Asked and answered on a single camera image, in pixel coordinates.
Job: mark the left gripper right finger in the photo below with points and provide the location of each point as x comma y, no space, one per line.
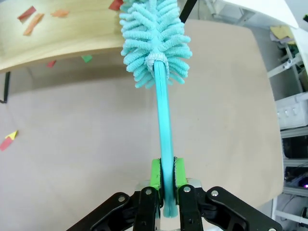
190,209

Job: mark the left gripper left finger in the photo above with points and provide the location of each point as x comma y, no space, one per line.
146,209

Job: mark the teal chenille duster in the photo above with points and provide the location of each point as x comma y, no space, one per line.
166,120

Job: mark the grey electronics box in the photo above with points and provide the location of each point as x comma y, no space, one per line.
291,113

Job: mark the yellow paper scrap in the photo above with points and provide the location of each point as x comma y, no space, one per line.
12,134

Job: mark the long red paper scrap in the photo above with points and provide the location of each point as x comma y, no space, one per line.
6,144

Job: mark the green paper scrap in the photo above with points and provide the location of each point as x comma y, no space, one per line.
86,58

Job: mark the yellow cloth pile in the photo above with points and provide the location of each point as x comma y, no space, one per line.
281,32

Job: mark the white table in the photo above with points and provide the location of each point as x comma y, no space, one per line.
264,9

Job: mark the orange paper scrap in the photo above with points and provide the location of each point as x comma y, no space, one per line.
60,13
33,24

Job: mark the aluminium frame rack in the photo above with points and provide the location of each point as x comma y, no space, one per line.
288,67

